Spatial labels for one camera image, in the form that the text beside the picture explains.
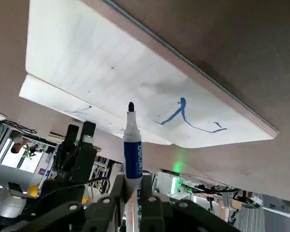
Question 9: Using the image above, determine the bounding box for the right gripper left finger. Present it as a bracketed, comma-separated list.
[0, 173, 132, 232]

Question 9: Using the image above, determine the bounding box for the white lined notebook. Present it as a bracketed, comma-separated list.
[19, 0, 280, 147]

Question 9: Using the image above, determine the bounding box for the blue white marker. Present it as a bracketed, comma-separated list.
[122, 101, 144, 232]

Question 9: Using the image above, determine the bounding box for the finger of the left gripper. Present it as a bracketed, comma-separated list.
[62, 125, 79, 145]
[81, 121, 97, 148]

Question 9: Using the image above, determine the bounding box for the yellow hard hat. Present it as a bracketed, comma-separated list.
[27, 184, 41, 197]

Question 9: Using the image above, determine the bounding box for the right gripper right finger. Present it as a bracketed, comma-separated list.
[139, 173, 237, 232]

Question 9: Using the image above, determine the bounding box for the black lamp cable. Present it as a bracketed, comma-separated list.
[0, 120, 37, 134]

